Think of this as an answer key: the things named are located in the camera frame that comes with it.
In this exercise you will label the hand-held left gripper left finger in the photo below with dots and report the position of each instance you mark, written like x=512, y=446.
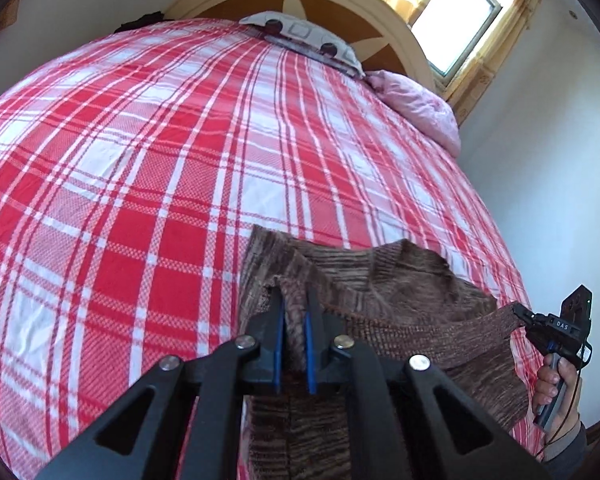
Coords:
x=200, y=400

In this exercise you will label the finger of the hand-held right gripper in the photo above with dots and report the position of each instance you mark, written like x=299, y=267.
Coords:
x=524, y=314

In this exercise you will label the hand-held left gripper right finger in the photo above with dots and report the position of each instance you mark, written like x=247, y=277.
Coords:
x=380, y=400

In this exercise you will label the brown patterned knit sweater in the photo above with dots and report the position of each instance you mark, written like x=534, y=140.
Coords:
x=405, y=305

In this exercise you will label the person's right forearm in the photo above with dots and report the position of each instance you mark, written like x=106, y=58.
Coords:
x=567, y=440

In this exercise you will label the person's right hand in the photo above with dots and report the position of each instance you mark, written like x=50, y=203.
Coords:
x=570, y=390

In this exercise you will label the pink pillow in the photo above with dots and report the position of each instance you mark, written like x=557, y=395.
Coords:
x=425, y=105

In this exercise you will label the red plaid bed sheet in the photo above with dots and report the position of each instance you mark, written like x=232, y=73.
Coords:
x=155, y=160

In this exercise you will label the window behind headboard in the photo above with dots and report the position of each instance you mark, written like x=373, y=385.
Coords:
x=455, y=20

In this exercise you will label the grey patterned pillow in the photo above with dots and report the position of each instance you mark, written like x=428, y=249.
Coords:
x=305, y=35

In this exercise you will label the dark cloth beside bed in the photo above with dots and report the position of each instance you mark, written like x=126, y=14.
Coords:
x=142, y=20

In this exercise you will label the cream arched headboard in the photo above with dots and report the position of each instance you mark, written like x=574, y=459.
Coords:
x=220, y=2

